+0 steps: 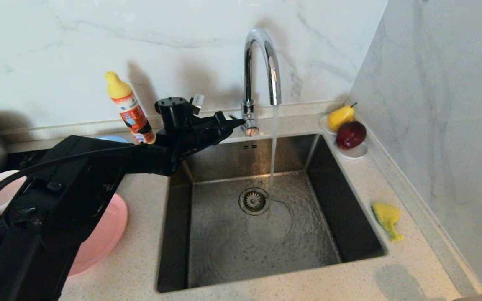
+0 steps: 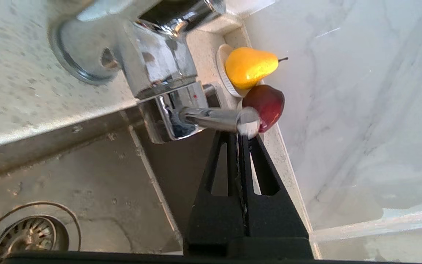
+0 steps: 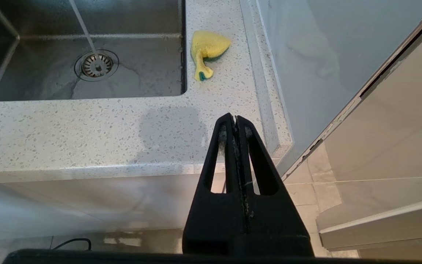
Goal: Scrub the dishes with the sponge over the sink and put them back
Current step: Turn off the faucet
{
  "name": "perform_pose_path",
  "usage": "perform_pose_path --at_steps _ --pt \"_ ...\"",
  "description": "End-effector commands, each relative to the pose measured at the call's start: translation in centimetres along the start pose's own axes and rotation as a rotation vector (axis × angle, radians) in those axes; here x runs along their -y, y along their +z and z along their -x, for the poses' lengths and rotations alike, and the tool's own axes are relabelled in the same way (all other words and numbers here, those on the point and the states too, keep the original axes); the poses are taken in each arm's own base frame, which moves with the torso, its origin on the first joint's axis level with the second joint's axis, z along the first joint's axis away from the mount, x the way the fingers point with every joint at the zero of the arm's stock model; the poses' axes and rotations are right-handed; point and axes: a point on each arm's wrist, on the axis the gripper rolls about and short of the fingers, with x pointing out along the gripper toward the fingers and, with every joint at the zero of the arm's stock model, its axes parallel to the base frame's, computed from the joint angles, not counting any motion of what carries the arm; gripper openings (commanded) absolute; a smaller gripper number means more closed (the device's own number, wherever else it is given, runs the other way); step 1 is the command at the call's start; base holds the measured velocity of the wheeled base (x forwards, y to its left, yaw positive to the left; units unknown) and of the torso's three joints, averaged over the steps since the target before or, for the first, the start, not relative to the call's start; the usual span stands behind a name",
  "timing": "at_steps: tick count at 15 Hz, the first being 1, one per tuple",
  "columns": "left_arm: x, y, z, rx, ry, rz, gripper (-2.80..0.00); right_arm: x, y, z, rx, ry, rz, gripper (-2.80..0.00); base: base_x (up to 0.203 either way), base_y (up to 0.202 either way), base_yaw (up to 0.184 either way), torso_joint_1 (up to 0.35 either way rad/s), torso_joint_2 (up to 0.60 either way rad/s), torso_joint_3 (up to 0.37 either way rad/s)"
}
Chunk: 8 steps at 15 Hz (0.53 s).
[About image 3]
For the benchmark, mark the stainless steel sink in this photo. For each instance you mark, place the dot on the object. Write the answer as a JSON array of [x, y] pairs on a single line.
[[141, 73]]

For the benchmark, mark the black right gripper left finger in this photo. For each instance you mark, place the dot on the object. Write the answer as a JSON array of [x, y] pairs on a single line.
[[203, 220]]

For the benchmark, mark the white base cabinet front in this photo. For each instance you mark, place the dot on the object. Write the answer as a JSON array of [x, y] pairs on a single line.
[[68, 205]]

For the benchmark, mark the round metal sink strainer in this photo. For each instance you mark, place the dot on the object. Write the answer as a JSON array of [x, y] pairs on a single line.
[[96, 65]]

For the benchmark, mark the yellow green sponge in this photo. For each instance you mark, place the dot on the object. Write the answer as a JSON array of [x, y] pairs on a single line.
[[211, 44]]

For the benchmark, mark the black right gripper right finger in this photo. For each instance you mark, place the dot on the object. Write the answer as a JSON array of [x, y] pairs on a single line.
[[280, 220]]

